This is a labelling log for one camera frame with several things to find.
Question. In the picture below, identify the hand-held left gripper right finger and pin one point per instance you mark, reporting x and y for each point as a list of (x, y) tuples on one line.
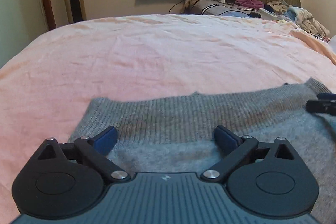
[(226, 140)]

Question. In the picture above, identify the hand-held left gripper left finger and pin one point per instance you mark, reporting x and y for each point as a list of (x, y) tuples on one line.
[(105, 140)]

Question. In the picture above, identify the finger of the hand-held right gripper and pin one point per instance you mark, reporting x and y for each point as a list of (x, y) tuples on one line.
[(321, 107), (326, 96)]

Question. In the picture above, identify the grey sweater with navy sleeves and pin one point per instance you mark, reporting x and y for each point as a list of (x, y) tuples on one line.
[(183, 113)]

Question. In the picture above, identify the pile of crumpled clothes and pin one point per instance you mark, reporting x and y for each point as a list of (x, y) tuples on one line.
[(302, 16)]

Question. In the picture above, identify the pink blanket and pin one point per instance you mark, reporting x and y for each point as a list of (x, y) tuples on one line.
[(131, 56)]

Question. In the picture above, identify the white remote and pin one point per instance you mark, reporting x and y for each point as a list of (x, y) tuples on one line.
[(266, 13)]

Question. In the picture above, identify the small black device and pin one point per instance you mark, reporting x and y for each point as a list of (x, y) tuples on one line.
[(255, 14)]

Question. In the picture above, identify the purple cloth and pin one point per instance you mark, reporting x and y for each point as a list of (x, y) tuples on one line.
[(248, 2)]

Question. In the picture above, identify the patterned pillow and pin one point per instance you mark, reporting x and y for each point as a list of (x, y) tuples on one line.
[(210, 8)]

